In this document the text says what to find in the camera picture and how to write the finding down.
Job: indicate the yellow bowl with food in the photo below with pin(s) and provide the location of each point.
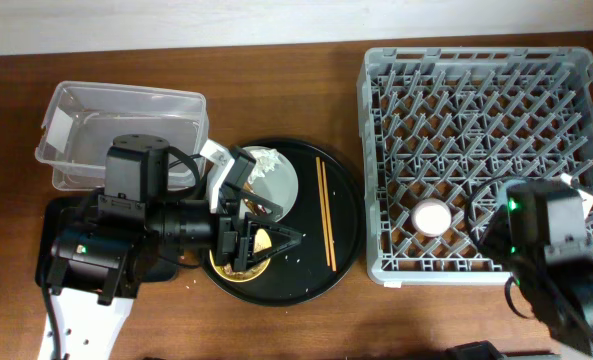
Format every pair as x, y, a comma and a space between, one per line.
262, 241

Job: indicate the grey dishwasher rack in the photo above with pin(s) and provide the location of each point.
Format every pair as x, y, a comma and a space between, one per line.
448, 124

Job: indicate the clear plastic bin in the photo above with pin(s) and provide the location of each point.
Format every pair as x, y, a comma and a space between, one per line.
83, 119

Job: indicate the crumpled white napkin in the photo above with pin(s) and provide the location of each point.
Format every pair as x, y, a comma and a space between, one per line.
266, 161

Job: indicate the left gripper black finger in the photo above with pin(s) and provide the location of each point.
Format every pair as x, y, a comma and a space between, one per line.
281, 238
240, 204

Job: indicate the round black tray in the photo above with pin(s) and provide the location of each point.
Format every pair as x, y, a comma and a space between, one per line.
308, 270

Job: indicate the black rectangular tray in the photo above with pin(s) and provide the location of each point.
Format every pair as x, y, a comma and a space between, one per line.
63, 208

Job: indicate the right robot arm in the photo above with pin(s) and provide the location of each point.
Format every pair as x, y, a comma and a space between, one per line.
538, 233

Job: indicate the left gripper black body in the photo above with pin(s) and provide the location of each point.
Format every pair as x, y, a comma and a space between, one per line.
226, 243

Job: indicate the white round plate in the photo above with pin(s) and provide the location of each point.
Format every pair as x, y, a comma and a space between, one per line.
279, 186

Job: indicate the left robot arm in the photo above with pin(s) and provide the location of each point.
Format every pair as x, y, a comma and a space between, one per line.
153, 198

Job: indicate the pink plastic cup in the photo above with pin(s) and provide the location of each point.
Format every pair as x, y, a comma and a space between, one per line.
431, 217

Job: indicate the wooden chopstick right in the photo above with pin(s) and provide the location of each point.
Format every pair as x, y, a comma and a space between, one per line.
330, 233

